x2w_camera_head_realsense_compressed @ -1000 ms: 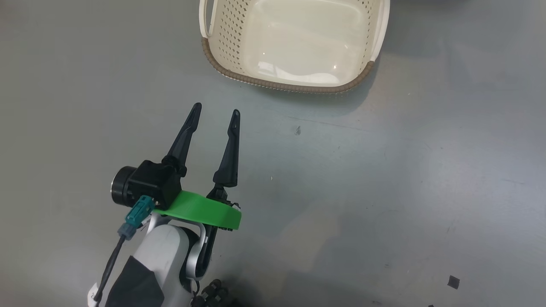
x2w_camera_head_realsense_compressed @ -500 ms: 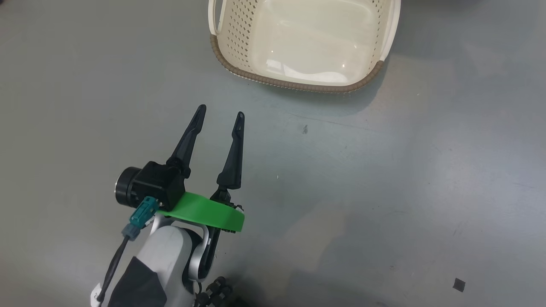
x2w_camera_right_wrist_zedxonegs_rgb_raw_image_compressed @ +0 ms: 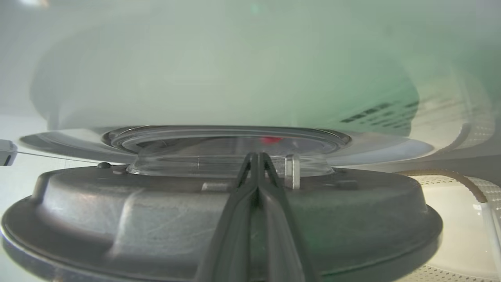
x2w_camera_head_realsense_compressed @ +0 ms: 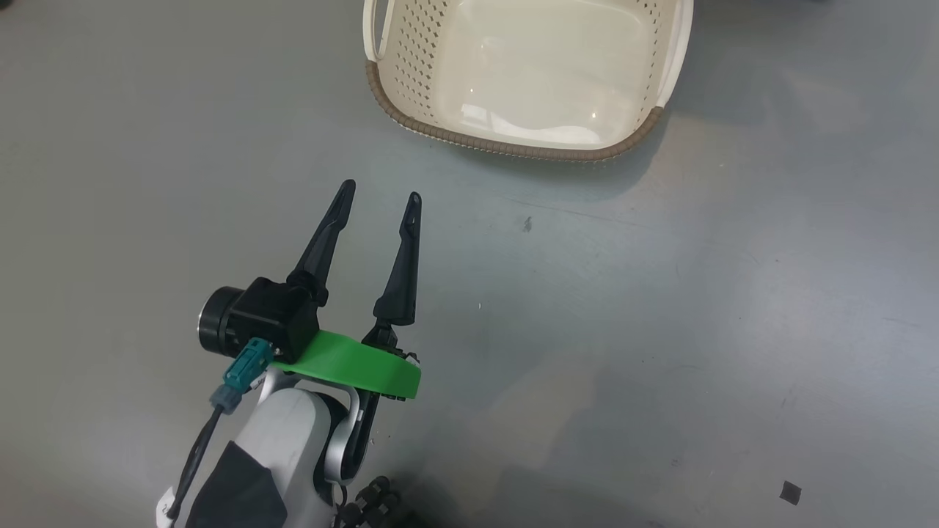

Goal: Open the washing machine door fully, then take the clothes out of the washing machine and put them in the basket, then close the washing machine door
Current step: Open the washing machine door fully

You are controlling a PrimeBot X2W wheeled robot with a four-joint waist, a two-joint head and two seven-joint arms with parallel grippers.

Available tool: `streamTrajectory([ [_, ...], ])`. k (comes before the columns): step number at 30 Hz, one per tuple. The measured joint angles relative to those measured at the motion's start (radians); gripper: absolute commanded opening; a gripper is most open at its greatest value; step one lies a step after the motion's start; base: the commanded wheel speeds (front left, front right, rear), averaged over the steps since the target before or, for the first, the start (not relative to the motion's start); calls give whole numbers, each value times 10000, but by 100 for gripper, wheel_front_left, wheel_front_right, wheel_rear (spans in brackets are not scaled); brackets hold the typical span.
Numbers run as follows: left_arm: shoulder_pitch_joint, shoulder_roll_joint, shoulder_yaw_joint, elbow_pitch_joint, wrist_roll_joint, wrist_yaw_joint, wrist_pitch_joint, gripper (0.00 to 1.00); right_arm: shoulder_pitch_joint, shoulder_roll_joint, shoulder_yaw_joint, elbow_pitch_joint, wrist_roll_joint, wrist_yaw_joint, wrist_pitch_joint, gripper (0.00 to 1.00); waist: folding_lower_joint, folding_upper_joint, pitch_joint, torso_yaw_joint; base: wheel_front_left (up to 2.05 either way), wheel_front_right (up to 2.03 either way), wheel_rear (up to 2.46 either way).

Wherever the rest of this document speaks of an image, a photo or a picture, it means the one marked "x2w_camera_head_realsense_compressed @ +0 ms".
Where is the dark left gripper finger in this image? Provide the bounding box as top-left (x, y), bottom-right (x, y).
top-left (286, 179), bottom-right (358, 307)
top-left (373, 191), bottom-right (423, 328)

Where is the cream perforated laundry basket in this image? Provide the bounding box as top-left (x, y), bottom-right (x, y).
top-left (362, 0), bottom-right (695, 161)

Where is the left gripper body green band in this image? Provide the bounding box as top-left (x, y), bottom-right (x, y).
top-left (271, 320), bottom-right (423, 403)

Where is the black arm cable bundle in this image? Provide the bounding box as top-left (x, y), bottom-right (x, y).
top-left (334, 475), bottom-right (412, 528)

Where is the left camera cable teal connector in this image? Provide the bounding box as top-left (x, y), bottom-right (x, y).
top-left (165, 337), bottom-right (277, 523)

